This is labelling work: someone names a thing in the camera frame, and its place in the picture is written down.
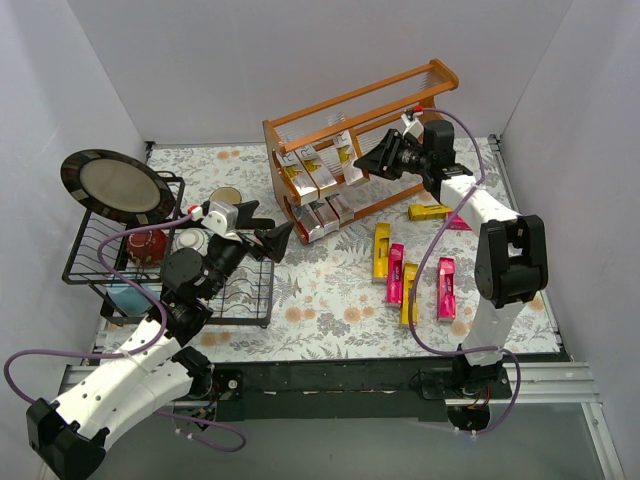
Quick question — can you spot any silver gold R&O box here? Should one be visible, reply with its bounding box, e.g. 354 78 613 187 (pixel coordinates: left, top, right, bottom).
276 152 319 205

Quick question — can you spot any white gold R&O box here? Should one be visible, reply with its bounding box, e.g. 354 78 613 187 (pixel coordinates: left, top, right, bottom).
295 145 339 198

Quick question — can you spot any silver R&O Ice Mint box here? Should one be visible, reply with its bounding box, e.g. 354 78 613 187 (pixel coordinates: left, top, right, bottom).
325 193 355 224

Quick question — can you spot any pink Be You toothpaste box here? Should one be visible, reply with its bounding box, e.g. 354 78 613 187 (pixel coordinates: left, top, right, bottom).
446 212 472 231

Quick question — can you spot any yellow Be You toothpaste box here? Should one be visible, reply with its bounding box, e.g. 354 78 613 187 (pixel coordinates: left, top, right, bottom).
372 222 391 283

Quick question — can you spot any silver red R&O box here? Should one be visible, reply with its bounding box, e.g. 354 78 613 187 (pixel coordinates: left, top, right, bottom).
309 200 340 234

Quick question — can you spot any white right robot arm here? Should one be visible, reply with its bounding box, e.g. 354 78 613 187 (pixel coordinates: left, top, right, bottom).
354 119 548 398

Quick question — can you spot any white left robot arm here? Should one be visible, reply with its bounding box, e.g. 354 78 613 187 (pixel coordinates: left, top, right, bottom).
26 201 294 479

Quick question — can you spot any wooden three-tier shelf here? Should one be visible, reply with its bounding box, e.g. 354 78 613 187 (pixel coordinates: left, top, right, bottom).
262 59 459 225

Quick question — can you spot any cream ceramic mug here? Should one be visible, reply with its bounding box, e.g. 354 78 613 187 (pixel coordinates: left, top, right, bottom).
209 187 242 205

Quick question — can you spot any orange gold toothpaste box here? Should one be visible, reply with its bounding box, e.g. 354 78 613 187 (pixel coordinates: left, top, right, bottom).
333 130 369 186

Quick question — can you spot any red ceramic cup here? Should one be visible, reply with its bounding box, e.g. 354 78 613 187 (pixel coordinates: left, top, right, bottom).
126 230 168 268

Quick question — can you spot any small pink toothpaste box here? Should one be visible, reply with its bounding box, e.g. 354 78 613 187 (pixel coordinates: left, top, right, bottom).
386 243 404 307

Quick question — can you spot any blue cup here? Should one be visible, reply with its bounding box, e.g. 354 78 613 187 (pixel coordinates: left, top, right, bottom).
107 283 152 317

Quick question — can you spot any floral patterned table mat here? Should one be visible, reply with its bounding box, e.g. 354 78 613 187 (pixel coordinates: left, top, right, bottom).
148 145 561 362

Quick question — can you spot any pink toothpaste box lower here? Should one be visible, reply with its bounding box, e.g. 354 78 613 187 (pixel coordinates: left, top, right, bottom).
437 257 456 323

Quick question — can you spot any dark rimmed ceramic plate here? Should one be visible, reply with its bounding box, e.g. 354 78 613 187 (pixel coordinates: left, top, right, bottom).
60 149 176 226

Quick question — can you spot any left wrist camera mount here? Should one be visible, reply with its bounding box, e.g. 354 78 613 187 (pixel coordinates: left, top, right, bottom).
188 201 241 242

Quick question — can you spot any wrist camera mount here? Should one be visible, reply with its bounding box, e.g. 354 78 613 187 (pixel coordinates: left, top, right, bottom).
401 105 423 139
188 201 241 242

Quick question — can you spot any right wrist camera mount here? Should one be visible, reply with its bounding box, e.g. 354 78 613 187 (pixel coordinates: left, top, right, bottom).
401 105 423 139

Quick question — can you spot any black wire dish rack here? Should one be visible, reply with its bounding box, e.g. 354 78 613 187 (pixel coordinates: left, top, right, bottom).
61 170 278 329

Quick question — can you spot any aluminium frame rail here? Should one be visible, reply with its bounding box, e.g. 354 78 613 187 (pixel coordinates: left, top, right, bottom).
39 360 626 480

